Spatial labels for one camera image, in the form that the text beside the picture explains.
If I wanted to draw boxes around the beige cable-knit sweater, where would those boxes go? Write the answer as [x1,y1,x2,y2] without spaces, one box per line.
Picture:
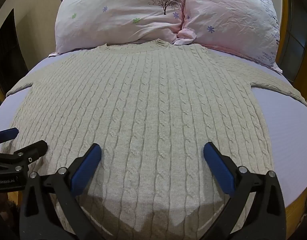
[6,38,307,240]

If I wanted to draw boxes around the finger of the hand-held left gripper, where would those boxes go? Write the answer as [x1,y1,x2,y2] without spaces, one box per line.
[8,140,48,170]
[0,127,19,145]

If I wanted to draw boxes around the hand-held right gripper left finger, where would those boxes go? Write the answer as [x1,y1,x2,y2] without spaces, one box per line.
[19,143,102,240]

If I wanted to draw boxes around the pink floral pillow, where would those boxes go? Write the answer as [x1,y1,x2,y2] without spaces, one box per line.
[55,0,188,55]
[174,0,281,68]

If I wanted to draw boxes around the wooden bed frame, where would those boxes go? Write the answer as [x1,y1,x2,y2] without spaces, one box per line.
[275,0,307,215]

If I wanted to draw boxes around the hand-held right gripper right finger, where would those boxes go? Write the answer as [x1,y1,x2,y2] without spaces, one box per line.
[203,142,287,240]

